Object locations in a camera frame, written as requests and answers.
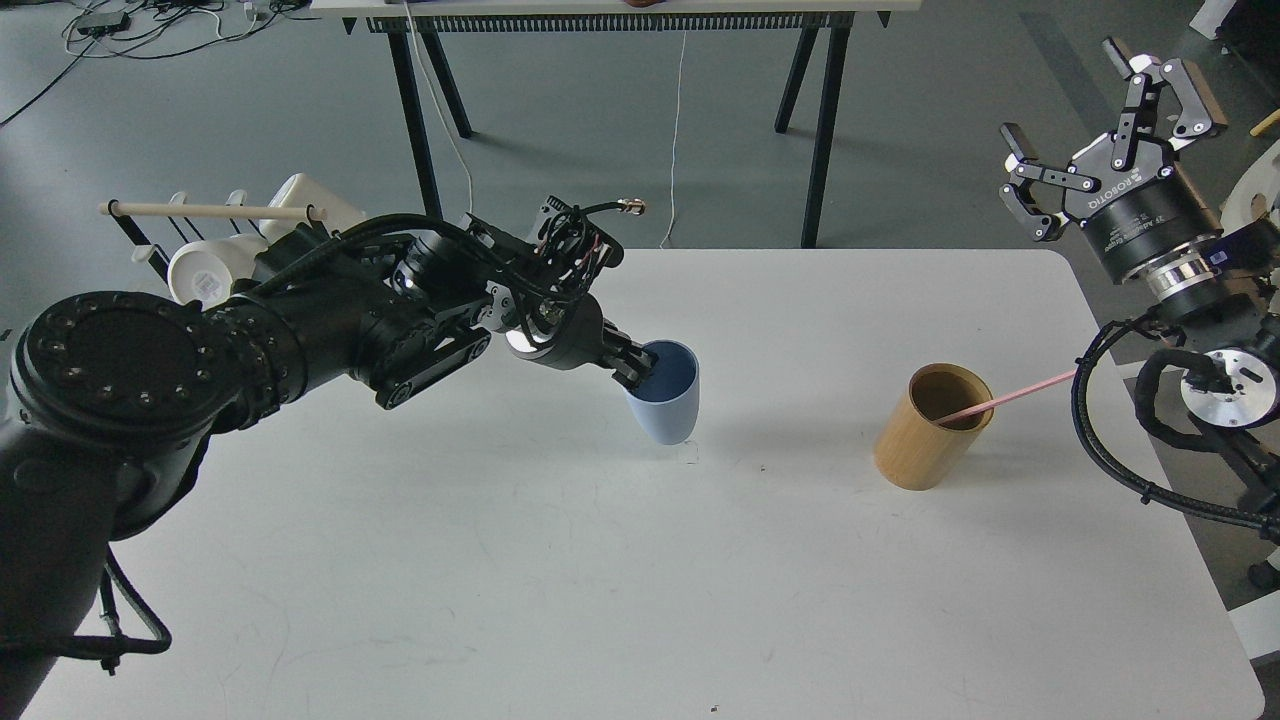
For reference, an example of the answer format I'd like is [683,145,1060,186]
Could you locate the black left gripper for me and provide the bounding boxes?
[504,296,657,392]

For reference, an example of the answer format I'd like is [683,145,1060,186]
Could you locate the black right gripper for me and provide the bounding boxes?
[1000,37,1229,286]

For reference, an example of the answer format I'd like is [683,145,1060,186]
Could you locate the blue plastic cup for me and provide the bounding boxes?
[626,340,701,445]

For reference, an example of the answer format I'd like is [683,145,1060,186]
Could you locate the pink chopstick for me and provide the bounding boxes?
[932,370,1076,427]

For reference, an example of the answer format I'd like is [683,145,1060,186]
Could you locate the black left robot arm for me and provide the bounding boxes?
[1,199,672,719]

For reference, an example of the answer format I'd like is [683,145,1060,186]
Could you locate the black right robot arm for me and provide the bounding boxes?
[1000,38,1279,543]

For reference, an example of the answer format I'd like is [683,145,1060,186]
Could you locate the bamboo wooden cup holder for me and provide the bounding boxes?
[873,363,995,491]

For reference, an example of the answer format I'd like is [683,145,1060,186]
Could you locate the white chair at right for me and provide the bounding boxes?
[1220,141,1279,234]

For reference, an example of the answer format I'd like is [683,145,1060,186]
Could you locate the black trestle background table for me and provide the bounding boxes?
[310,0,925,250]

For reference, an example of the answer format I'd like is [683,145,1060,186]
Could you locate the wooden rack dowel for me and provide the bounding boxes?
[97,200,328,222]

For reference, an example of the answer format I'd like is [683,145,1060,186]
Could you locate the white mug rear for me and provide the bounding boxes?
[252,173,369,243]

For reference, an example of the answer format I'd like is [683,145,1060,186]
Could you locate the white mug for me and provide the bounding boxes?
[252,173,369,243]
[166,233,269,307]

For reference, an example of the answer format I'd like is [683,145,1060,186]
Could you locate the white mug front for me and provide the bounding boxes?
[166,233,269,307]

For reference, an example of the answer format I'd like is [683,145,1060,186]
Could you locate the white hanging cable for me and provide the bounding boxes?
[660,29,691,250]
[404,0,477,215]

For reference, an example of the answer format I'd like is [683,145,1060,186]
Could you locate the black wire mug rack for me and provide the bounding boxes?
[105,191,321,295]

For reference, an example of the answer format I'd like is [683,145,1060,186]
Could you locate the black floor cables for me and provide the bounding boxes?
[0,0,301,126]

